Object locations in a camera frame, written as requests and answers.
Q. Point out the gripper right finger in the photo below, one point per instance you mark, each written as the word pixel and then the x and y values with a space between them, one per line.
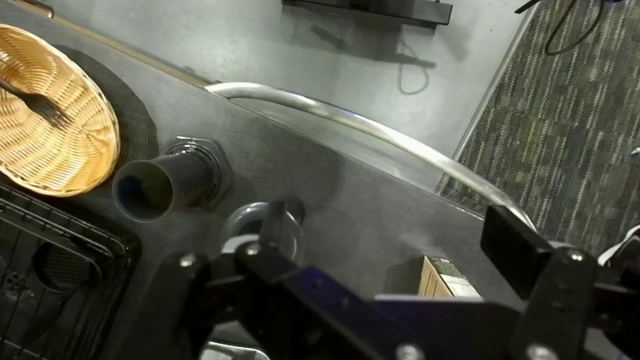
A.
pixel 555 300

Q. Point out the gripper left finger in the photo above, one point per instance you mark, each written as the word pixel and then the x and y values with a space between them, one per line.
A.
pixel 235 285

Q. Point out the small cardboard box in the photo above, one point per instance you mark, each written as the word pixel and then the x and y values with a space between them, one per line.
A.
pixel 442 280

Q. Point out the dark grey cup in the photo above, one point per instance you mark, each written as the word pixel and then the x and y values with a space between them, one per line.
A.
pixel 185 172

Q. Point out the black round woven placemat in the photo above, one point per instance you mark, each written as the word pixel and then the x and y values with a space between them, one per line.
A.
pixel 132 120

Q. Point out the woven wicker basket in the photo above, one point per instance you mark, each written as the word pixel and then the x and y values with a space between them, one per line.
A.
pixel 60 135

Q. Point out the metal fork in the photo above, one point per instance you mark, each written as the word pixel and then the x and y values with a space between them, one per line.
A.
pixel 47 110

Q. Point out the black shelf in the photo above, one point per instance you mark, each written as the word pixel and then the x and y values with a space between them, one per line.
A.
pixel 395 9

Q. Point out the curved silver metal rail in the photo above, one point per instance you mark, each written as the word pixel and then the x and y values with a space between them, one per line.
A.
pixel 370 127

